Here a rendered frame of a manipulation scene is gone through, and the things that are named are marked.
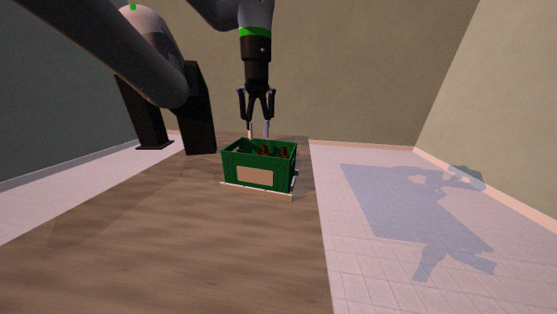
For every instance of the green plastic crate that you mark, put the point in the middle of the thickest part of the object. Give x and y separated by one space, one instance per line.
259 171

